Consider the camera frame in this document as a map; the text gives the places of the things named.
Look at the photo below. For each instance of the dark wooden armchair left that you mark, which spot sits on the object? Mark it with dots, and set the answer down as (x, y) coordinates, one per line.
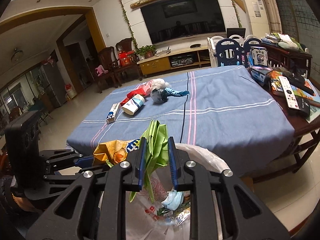
(109, 61)

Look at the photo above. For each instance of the yellow wooden tv cabinet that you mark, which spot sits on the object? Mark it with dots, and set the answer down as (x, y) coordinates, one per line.
(176, 60)

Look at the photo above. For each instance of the green paper wrapper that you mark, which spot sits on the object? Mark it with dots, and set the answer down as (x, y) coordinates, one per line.
(156, 156)

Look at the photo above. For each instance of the navy baby fence panel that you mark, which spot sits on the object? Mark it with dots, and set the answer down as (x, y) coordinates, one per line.
(248, 44)

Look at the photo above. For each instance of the dark blue cloth bundle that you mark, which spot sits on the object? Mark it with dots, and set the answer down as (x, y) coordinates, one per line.
(161, 95)

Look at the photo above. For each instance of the dark wooden side table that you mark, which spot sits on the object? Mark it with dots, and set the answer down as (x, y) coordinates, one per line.
(306, 135)

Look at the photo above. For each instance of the blue striped tablecloth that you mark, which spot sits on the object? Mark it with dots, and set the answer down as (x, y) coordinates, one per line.
(226, 112)

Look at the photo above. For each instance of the white tissue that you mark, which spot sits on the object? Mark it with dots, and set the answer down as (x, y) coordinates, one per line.
(159, 84)

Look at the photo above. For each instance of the blue face mask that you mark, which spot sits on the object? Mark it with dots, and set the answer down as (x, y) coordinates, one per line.
(173, 200)

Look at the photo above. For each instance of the red gift box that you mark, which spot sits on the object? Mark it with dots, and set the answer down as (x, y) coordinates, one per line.
(127, 57)

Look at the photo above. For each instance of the white blue paper cup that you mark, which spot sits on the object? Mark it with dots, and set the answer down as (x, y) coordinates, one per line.
(133, 105)

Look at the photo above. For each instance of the white baby fence panel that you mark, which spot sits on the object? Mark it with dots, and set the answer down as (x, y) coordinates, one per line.
(224, 51)

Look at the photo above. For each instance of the white standing air conditioner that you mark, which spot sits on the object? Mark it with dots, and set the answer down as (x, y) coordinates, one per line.
(257, 17)

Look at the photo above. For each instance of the beige curtain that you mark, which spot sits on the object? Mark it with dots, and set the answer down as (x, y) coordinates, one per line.
(273, 16)

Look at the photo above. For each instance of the dark wooden armchair right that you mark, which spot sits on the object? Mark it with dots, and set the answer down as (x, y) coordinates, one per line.
(126, 45)

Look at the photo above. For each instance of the dark wooden armchair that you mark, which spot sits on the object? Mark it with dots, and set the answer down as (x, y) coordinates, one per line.
(109, 61)
(126, 45)

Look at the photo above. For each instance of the green potted plant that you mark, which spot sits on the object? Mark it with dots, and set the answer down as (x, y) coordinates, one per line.
(147, 51)

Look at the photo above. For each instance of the black laptop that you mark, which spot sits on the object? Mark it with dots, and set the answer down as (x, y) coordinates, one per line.
(236, 31)

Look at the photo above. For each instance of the white blue toothpaste box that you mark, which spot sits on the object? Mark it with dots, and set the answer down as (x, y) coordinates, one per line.
(113, 113)

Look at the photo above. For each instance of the gold foil wrapper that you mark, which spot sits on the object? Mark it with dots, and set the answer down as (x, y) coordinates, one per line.
(114, 152)

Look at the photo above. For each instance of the pink white plastic bag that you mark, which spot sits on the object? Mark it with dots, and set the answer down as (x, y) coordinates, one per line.
(146, 87)

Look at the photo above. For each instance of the pink cloth on chair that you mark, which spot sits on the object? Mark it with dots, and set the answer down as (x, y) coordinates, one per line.
(100, 70)

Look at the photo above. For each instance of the white remote control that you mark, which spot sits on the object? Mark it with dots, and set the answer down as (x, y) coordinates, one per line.
(289, 95)

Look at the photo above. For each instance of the clear blue plastic bag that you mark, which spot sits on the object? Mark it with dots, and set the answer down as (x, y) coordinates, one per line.
(173, 218)

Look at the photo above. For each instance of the large black television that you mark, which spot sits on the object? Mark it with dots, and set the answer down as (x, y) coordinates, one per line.
(172, 19)

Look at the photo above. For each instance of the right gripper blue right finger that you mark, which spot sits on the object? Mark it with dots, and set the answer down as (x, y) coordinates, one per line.
(173, 162)

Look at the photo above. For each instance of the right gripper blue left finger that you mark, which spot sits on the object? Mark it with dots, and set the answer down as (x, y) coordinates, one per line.
(142, 162)

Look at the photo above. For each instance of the red snack wrapper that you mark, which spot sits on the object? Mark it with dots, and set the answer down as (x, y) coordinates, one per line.
(132, 94)

